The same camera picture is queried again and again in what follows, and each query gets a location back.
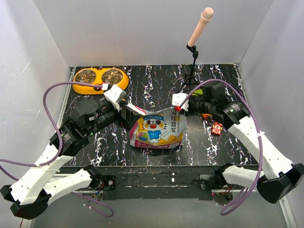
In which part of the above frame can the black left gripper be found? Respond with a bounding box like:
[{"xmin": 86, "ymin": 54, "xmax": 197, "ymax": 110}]
[{"xmin": 85, "ymin": 100, "xmax": 142, "ymax": 137}]

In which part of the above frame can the cat food bag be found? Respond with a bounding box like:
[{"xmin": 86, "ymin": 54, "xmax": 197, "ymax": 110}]
[{"xmin": 128, "ymin": 104, "xmax": 188, "ymax": 149}]

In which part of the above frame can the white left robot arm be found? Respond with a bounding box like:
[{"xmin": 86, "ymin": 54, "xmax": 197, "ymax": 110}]
[{"xmin": 0, "ymin": 100, "xmax": 144, "ymax": 220}]

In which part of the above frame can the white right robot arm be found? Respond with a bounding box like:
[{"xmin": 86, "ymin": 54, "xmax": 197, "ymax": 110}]
[{"xmin": 175, "ymin": 79, "xmax": 304, "ymax": 204}]

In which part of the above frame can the yellow double pet bowl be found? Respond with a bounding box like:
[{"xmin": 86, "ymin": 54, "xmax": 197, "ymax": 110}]
[{"xmin": 72, "ymin": 68, "xmax": 129, "ymax": 95}]

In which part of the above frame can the lime green toy plate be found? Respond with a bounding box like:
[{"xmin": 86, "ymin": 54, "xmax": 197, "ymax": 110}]
[{"xmin": 192, "ymin": 92, "xmax": 202, "ymax": 96}]

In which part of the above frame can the red toy brick vehicle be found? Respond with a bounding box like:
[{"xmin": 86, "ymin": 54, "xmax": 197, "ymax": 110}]
[{"xmin": 201, "ymin": 114, "xmax": 212, "ymax": 119}]

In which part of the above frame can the red number toy block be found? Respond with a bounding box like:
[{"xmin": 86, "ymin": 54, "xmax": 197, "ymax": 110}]
[{"xmin": 211, "ymin": 122, "xmax": 223, "ymax": 136}]

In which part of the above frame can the black microphone stand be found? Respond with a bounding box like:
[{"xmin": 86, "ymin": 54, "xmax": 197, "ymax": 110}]
[{"xmin": 178, "ymin": 45, "xmax": 199, "ymax": 93}]

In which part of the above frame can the pink microphone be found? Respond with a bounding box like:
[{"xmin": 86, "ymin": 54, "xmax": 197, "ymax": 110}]
[{"xmin": 188, "ymin": 7, "xmax": 214, "ymax": 47}]

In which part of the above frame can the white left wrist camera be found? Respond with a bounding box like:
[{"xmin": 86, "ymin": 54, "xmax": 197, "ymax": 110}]
[{"xmin": 104, "ymin": 85, "xmax": 126, "ymax": 111}]

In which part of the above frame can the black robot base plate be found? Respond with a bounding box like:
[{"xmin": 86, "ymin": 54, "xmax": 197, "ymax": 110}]
[{"xmin": 61, "ymin": 165, "xmax": 271, "ymax": 201}]

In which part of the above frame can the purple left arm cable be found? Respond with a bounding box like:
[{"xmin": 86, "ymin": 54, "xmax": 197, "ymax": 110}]
[{"xmin": 0, "ymin": 82, "xmax": 114, "ymax": 218}]

